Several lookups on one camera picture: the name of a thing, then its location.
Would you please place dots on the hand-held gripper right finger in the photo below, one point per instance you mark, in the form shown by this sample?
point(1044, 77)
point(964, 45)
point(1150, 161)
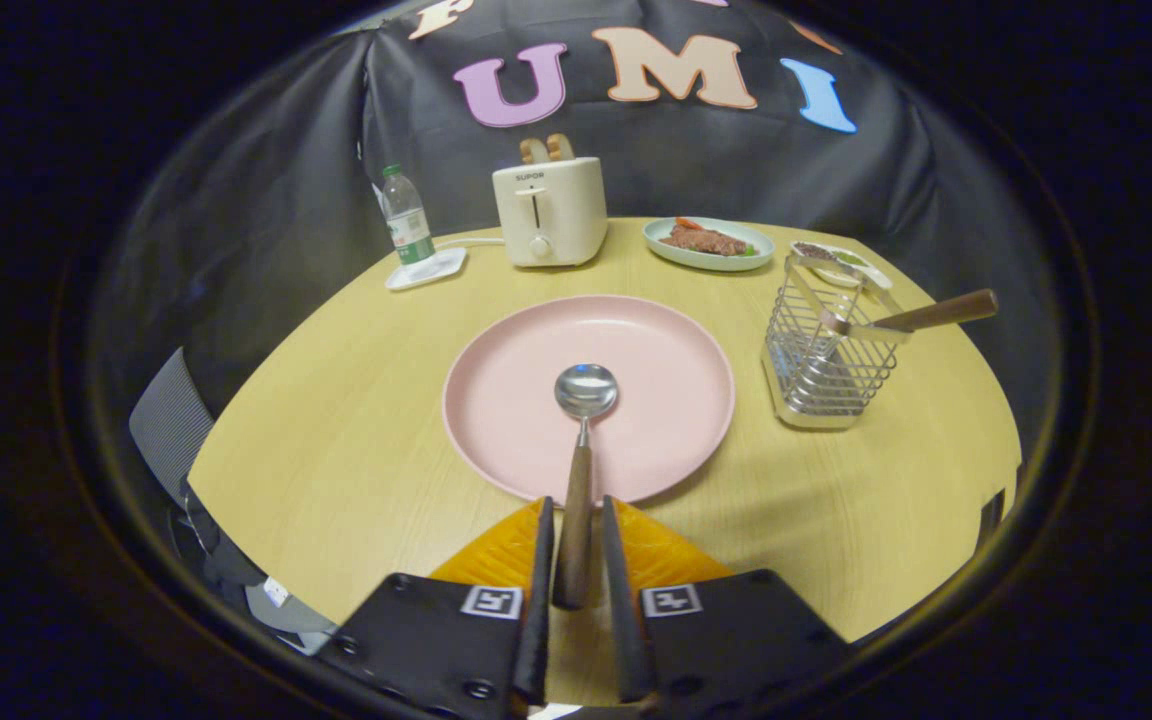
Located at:
point(736, 640)

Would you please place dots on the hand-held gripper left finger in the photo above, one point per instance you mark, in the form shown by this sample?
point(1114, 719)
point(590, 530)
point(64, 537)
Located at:
point(436, 640)

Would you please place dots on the dark cloth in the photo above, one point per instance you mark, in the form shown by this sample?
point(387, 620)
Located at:
point(221, 560)

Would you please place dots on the pink plate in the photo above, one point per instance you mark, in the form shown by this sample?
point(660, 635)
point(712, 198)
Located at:
point(656, 380)

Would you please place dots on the grey office chair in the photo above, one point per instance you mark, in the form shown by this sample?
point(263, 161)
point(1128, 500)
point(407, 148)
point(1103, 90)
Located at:
point(171, 420)

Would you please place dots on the square white coaster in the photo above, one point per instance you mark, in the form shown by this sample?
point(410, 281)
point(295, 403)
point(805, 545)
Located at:
point(441, 268)

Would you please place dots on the light green plate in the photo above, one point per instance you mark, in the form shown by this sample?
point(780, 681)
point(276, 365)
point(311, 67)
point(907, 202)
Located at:
point(706, 262)

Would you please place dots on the white divided seasoning dish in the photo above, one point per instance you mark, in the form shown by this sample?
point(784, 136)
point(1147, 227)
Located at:
point(821, 250)

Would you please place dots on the brown steak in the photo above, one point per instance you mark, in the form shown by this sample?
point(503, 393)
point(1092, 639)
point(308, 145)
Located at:
point(701, 241)

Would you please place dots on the clear plastic water bottle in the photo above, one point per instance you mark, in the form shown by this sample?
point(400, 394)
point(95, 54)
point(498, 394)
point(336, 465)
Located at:
point(406, 225)

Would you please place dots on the white toaster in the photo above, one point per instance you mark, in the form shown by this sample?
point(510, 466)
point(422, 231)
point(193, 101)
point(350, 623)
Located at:
point(566, 215)

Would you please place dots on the black backdrop cloth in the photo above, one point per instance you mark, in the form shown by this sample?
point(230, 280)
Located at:
point(266, 200)

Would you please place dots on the toast slice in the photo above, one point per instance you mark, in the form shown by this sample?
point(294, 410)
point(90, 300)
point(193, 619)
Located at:
point(534, 150)
point(561, 147)

